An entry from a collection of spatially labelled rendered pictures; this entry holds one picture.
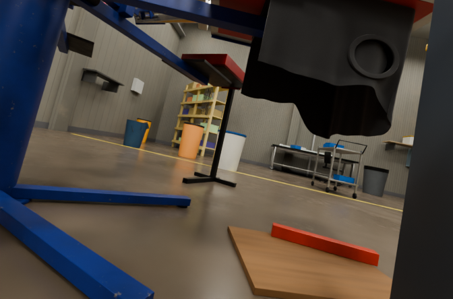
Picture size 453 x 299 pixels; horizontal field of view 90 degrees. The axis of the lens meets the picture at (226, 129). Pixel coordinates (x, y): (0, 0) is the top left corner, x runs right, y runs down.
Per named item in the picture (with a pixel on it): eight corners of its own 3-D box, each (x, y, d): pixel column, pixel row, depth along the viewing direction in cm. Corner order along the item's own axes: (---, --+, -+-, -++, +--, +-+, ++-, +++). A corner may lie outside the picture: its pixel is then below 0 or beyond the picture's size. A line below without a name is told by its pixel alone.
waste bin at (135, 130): (147, 149, 475) (153, 123, 479) (141, 149, 432) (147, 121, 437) (125, 143, 472) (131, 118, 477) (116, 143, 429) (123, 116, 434)
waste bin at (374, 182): (389, 198, 571) (394, 170, 577) (365, 193, 580) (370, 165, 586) (377, 194, 629) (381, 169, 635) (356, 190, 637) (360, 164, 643)
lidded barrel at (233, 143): (240, 170, 437) (247, 137, 442) (237, 173, 383) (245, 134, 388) (213, 164, 446) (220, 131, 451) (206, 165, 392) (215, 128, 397)
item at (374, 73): (376, 116, 79) (392, 21, 82) (396, 113, 71) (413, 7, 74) (249, 87, 77) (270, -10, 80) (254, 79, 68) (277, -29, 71)
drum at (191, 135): (180, 154, 509) (187, 123, 515) (199, 159, 502) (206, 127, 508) (172, 155, 464) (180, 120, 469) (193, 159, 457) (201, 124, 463)
